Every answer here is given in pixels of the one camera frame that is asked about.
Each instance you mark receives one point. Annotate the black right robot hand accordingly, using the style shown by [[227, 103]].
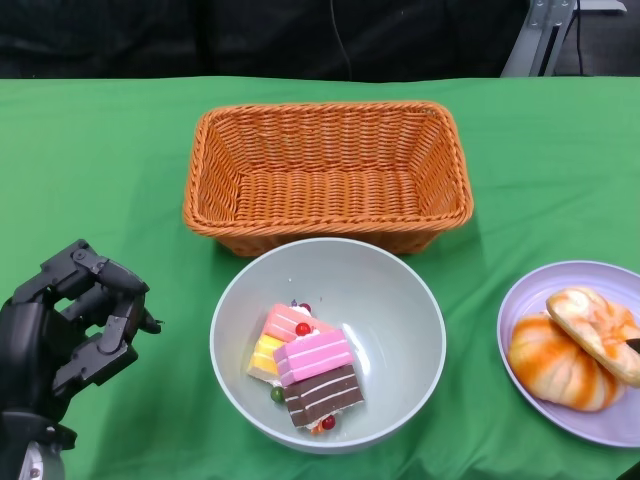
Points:
[[636, 345]]

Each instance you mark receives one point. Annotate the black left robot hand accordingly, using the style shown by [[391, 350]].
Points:
[[30, 350]]

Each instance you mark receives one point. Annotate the grey round bowl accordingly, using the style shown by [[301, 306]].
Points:
[[380, 300]]

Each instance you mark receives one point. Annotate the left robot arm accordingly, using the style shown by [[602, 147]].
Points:
[[20, 450]]

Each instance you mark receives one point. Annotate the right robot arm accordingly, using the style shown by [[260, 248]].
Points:
[[634, 474]]

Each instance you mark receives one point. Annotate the pale lilac plate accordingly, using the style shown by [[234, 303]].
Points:
[[540, 290]]

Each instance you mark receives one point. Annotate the pink and yellow cake slice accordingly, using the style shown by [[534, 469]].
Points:
[[280, 320]]

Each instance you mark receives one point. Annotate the magenta layer cake slice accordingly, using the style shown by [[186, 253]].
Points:
[[315, 356]]

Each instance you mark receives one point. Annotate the chocolate layer cake slice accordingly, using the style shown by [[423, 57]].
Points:
[[325, 395]]

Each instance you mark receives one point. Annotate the orange wicker basket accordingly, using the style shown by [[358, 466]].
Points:
[[325, 190]]

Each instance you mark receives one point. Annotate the green tablecloth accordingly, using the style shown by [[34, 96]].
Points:
[[100, 175]]

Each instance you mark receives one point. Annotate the grey metal stand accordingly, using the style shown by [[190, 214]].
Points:
[[525, 45]]

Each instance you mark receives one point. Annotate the black cloth backdrop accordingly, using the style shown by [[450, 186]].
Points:
[[150, 35]]

